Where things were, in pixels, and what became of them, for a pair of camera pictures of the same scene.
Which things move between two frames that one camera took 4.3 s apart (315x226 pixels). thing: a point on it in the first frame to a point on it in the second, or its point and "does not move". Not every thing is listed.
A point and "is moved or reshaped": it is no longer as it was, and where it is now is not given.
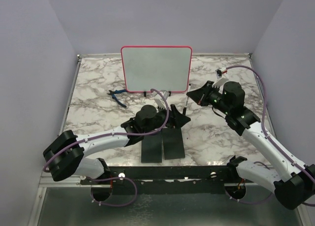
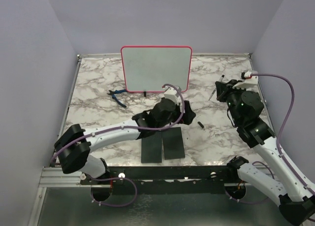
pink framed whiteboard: [164, 69] does not move
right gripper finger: [201, 96] to [222, 95]
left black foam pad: [151, 148] does not move
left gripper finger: [179, 120] to [188, 117]
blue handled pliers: [117, 91] does not move
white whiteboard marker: [184, 110] is moved or reshaped
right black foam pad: [173, 144] does not move
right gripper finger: [208, 85] to [223, 86]
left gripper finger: [174, 112] to [187, 108]
